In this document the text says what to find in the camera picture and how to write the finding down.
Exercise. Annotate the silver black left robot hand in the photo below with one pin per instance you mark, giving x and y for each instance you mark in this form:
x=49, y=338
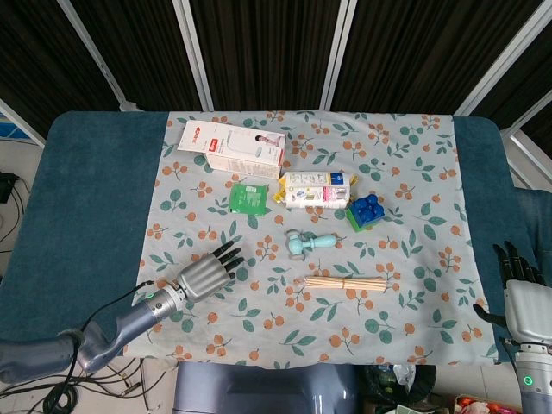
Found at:
x=202, y=278

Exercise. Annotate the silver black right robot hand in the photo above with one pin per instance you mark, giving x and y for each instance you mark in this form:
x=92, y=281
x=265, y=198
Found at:
x=528, y=310

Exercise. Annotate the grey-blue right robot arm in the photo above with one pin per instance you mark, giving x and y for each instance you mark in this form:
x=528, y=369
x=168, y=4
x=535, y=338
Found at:
x=535, y=379

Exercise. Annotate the green foil packet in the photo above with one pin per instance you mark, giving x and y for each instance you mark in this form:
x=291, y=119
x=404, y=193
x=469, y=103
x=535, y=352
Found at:
x=248, y=199

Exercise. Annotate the teal toy hammer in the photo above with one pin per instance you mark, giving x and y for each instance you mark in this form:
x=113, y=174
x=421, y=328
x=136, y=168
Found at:
x=304, y=245

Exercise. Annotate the floral berry print tablecloth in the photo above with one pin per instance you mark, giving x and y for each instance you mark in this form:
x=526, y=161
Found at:
x=302, y=336

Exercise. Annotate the grey-blue robot torso base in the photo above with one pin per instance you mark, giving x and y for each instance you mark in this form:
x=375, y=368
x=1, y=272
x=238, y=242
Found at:
x=259, y=390

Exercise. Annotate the white red cardboard box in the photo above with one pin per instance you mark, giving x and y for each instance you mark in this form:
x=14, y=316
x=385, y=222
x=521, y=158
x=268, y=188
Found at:
x=241, y=148

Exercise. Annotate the wooden stick bundle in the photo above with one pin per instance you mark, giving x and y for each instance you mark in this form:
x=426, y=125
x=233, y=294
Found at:
x=345, y=284

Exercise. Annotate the teal fabric table cover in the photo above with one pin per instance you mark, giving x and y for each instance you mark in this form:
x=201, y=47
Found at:
x=86, y=194

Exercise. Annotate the white tissue pack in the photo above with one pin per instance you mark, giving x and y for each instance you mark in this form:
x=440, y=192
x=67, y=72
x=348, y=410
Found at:
x=317, y=190

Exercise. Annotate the black trash bag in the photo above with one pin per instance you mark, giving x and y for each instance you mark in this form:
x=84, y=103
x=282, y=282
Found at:
x=388, y=384

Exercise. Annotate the green building block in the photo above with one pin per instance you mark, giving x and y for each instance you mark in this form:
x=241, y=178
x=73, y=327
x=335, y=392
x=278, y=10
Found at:
x=358, y=225

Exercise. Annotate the blue building block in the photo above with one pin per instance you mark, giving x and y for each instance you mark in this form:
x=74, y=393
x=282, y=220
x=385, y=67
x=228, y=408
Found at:
x=371, y=209

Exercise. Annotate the black power adapter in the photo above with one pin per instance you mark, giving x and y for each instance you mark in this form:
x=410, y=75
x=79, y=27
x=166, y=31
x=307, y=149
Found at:
x=6, y=186

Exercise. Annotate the dark folding screen panel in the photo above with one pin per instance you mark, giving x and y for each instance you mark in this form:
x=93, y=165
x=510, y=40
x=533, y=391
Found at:
x=142, y=52
x=431, y=52
x=541, y=64
x=267, y=52
x=43, y=52

